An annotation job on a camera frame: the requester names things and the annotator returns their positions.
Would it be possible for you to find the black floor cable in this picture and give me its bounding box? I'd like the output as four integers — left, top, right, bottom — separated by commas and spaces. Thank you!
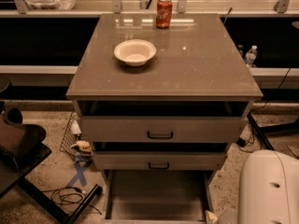
41, 187, 105, 217

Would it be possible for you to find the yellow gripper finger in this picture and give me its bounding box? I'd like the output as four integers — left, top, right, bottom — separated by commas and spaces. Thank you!
205, 210, 218, 224

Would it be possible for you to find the grey drawer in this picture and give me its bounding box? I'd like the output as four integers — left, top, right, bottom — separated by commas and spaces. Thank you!
102, 170, 211, 224
80, 116, 248, 143
92, 151, 226, 171

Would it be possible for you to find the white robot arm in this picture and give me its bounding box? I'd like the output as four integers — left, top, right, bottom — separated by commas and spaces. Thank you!
205, 150, 299, 224

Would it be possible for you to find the grey top drawer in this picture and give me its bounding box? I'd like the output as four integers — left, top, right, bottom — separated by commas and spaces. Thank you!
80, 116, 248, 143

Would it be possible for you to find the black stand leg left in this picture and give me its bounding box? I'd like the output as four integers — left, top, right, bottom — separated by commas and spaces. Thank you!
17, 178, 103, 224

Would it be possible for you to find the blue tape cross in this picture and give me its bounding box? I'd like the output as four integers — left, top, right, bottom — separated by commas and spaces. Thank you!
66, 161, 92, 187

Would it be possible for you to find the clear water bottle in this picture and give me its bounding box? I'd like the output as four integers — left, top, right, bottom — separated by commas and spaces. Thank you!
244, 45, 257, 67

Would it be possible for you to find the black stand leg right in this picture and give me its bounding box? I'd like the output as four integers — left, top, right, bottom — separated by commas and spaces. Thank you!
248, 114, 299, 150

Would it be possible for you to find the black stand leg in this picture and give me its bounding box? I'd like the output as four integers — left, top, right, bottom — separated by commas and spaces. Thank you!
248, 114, 299, 150
17, 178, 103, 224

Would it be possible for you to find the grey middle drawer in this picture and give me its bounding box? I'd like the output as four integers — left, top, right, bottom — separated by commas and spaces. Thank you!
92, 151, 226, 171

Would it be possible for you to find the white paper bowl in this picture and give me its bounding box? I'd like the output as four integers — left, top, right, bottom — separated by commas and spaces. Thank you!
114, 39, 156, 66

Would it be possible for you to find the orange soda can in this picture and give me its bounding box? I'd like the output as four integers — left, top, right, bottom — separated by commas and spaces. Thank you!
156, 0, 172, 29

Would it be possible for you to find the brown chair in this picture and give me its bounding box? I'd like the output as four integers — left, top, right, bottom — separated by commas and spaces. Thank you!
0, 108, 51, 198

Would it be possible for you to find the wire mesh basket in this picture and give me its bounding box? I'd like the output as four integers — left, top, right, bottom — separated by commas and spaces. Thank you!
59, 113, 81, 160

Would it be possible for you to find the grey drawer cabinet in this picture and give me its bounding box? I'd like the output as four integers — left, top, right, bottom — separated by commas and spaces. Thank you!
65, 13, 263, 185

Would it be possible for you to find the grey bottom drawer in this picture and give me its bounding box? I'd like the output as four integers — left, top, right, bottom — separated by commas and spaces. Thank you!
102, 170, 211, 224

